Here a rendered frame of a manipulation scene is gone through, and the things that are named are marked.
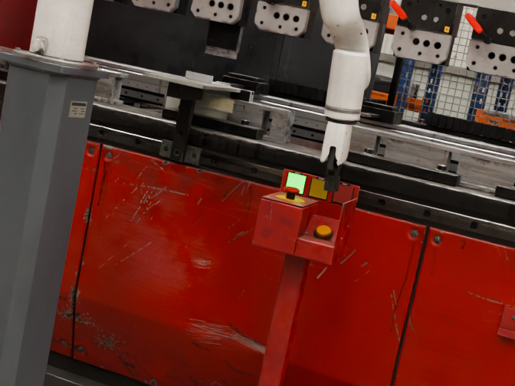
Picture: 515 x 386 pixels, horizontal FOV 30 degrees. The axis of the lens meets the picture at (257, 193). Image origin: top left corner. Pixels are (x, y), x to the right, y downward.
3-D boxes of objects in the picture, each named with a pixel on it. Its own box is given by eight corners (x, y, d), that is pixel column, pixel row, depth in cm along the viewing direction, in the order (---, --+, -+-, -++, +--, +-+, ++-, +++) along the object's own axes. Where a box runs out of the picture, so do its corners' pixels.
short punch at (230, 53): (203, 52, 279) (209, 20, 278) (206, 53, 281) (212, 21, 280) (234, 59, 276) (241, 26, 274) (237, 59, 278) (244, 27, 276)
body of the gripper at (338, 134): (331, 109, 230) (324, 155, 233) (321, 115, 220) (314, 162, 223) (362, 115, 228) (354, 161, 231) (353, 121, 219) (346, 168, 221)
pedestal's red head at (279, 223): (251, 244, 230) (266, 171, 228) (270, 237, 246) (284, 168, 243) (330, 265, 225) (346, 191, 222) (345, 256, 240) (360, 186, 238)
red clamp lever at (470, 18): (468, 11, 244) (491, 40, 242) (470, 12, 248) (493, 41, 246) (462, 15, 245) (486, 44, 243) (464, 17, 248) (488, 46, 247)
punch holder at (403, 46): (389, 54, 256) (402, -8, 254) (396, 57, 264) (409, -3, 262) (444, 65, 251) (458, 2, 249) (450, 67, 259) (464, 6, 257)
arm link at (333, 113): (329, 101, 229) (328, 113, 230) (322, 106, 221) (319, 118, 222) (364, 106, 227) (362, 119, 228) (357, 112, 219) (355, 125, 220)
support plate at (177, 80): (142, 75, 257) (142, 72, 256) (184, 80, 281) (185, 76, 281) (202, 89, 251) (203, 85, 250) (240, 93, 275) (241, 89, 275)
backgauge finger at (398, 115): (339, 115, 270) (342, 98, 270) (362, 116, 295) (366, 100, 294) (380, 124, 266) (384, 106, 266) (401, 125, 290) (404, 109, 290)
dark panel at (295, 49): (69, 73, 354) (90, -46, 348) (72, 73, 356) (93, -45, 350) (359, 139, 316) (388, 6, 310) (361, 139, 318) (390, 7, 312)
